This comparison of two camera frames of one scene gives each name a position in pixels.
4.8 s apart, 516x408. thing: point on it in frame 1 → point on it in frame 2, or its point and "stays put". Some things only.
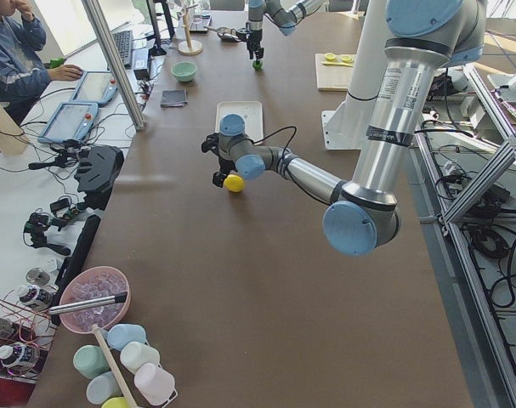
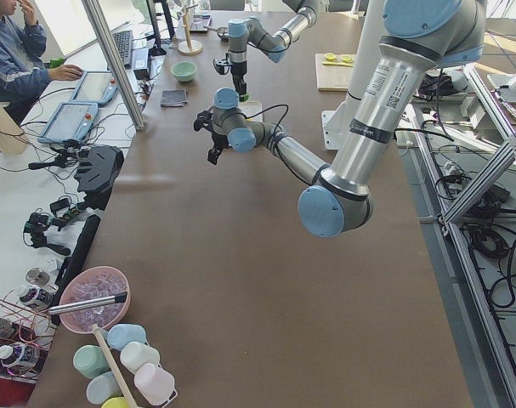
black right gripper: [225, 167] → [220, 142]
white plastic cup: [134, 354] stays put
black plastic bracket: [98, 174] stays put
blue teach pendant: [99, 87] stays put
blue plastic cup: [119, 335] stays put
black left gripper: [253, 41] → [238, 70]
